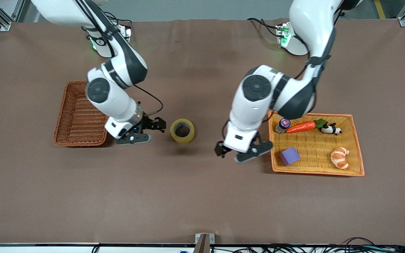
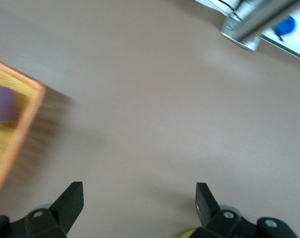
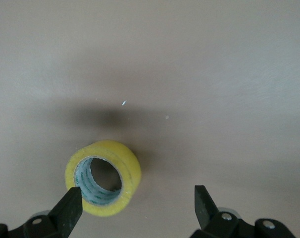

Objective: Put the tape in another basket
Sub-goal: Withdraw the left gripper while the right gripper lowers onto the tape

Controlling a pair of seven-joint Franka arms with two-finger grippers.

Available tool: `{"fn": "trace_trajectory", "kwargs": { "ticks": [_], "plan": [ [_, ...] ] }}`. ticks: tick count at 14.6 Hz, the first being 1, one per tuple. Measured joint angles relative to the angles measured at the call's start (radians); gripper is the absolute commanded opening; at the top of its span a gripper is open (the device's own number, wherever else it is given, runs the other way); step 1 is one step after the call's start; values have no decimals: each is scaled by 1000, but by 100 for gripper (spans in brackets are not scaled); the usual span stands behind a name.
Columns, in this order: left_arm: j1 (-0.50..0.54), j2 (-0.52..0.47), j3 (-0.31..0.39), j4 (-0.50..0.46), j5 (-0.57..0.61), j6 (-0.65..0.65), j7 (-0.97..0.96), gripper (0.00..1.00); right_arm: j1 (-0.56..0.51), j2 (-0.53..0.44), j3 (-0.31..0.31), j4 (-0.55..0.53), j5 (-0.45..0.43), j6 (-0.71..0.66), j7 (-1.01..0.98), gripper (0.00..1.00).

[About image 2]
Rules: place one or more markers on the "orange yellow wicker basket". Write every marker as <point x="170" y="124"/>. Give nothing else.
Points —
<point x="28" y="119"/>

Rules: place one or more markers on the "purple cube block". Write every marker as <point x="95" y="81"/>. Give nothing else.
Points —
<point x="1" y="104"/>

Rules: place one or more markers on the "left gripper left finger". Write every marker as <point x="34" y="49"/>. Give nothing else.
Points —
<point x="65" y="205"/>

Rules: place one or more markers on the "grey metal pole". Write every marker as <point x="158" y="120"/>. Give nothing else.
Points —
<point x="264" y="17"/>

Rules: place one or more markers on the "blue round object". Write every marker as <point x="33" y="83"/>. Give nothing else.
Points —
<point x="286" y="24"/>

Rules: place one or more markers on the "silver mounting bracket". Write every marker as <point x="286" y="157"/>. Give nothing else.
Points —
<point x="229" y="29"/>

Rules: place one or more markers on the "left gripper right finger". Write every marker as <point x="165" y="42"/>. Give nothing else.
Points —
<point x="207" y="205"/>

